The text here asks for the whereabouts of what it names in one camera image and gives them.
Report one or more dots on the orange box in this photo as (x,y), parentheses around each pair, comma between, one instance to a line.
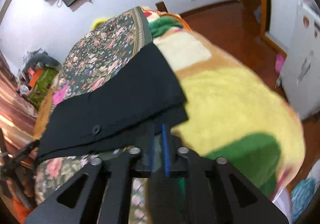
(33,76)

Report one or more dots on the pink folded pants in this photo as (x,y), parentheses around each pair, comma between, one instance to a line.
(59,95)

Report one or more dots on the green patterned storage bag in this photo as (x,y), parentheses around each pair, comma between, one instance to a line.
(41,86)

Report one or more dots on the floral green bedsheet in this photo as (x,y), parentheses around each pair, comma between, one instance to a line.
(91,62)

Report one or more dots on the pink curtain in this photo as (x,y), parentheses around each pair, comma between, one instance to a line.
(18,116)

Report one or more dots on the grey plush pillow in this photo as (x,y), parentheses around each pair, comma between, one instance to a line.
(43,59)

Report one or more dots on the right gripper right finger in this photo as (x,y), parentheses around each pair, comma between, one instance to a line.
(214,191)

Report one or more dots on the yellow hoop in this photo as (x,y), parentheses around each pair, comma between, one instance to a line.
(97,22)

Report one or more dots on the yellow green fleece blanket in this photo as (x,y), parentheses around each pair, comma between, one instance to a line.
(232,112)

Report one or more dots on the white cabinet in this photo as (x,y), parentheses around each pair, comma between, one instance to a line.
(300,73)

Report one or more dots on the black pants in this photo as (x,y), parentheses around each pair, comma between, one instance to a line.
(144,94)

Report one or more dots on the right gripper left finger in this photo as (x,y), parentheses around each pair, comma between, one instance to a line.
(100,192)

